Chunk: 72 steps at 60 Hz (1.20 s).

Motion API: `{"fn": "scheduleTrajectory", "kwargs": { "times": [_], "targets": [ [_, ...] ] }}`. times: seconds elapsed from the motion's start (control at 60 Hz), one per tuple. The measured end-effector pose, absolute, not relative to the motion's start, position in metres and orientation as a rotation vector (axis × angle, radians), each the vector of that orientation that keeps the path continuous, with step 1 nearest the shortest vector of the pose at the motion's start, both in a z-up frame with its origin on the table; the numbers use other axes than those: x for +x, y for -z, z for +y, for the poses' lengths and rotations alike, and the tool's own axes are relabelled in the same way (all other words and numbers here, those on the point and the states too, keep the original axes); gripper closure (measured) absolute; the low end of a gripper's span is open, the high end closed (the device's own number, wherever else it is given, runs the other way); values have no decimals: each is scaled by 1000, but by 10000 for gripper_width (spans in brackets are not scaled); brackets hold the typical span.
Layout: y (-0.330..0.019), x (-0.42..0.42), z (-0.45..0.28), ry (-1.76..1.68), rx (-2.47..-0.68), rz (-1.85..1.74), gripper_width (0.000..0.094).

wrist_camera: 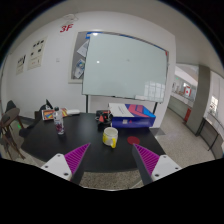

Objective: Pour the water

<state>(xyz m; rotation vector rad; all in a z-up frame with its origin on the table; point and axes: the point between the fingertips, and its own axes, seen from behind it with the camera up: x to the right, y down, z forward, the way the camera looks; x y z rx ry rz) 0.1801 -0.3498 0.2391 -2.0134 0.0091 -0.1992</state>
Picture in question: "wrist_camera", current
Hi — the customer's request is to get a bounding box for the white paper sheet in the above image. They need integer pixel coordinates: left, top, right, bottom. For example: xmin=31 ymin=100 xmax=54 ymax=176
xmin=108 ymin=103 xmax=132 ymax=117

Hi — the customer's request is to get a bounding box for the colourful small box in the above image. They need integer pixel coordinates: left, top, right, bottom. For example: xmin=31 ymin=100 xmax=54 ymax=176
xmin=41 ymin=108 xmax=69 ymax=122

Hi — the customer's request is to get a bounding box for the wooden chair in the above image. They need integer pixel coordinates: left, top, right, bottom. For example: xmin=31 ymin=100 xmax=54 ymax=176
xmin=0 ymin=100 xmax=24 ymax=159

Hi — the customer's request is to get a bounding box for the white wall poster small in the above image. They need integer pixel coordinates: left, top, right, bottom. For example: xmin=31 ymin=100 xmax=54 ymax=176
xmin=16 ymin=55 xmax=26 ymax=75

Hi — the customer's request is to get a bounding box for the white wall poster large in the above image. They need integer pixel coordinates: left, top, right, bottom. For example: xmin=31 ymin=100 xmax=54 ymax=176
xmin=28 ymin=37 xmax=47 ymax=69

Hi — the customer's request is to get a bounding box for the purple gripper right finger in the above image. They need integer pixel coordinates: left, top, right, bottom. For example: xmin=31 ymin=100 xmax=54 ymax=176
xmin=131 ymin=143 xmax=183 ymax=186

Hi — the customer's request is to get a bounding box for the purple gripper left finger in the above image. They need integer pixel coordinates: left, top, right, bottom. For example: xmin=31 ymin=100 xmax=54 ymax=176
xmin=41 ymin=142 xmax=91 ymax=186

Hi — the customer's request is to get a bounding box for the blue cardboard box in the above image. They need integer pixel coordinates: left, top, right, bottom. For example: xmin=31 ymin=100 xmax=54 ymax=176
xmin=112 ymin=104 xmax=156 ymax=128

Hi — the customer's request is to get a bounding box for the red 3F wall sign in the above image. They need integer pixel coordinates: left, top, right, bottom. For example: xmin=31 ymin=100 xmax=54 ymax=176
xmin=60 ymin=24 xmax=74 ymax=33

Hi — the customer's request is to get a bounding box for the grey notice board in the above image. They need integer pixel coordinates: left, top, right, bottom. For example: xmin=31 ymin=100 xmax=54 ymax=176
xmin=69 ymin=31 xmax=89 ymax=83

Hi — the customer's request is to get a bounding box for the clear plastic water bottle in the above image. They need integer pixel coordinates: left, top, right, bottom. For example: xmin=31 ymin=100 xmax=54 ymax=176
xmin=53 ymin=107 xmax=65 ymax=135

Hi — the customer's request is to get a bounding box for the red round coaster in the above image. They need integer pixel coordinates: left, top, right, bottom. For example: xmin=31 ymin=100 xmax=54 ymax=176
xmin=127 ymin=136 xmax=140 ymax=144

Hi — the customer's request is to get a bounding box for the white mug yellow handle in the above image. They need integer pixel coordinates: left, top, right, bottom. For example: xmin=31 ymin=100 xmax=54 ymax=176
xmin=102 ymin=127 xmax=118 ymax=148

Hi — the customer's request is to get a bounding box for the large whiteboard on stand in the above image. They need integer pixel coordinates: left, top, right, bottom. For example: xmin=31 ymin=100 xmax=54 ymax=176
xmin=82 ymin=33 xmax=168 ymax=103

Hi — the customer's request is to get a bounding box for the white flat object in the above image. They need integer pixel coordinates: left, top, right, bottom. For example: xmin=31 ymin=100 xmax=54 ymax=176
xmin=67 ymin=109 xmax=80 ymax=116

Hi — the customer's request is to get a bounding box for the black and red tool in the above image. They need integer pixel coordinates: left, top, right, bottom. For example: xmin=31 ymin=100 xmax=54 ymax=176
xmin=95 ymin=110 xmax=113 ymax=125

